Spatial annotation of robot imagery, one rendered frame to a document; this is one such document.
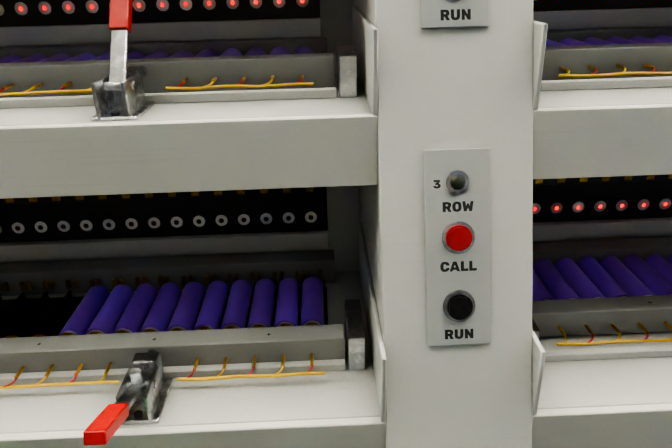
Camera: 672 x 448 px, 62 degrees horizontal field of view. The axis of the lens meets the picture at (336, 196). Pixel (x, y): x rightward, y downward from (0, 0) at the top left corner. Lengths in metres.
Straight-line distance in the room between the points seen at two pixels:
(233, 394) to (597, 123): 0.29
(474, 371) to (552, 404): 0.06
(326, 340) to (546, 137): 0.20
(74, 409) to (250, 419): 0.12
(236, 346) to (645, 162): 0.30
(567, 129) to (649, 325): 0.19
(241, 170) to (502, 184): 0.16
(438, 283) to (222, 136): 0.16
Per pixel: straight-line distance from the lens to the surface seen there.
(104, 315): 0.48
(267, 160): 0.34
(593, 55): 0.45
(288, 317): 0.44
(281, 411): 0.39
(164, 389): 0.42
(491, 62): 0.35
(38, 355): 0.46
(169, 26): 0.53
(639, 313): 0.49
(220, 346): 0.42
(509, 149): 0.35
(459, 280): 0.35
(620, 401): 0.43
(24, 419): 0.44
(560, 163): 0.38
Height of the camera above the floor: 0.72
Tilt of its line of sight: 6 degrees down
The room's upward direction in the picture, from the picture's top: 2 degrees counter-clockwise
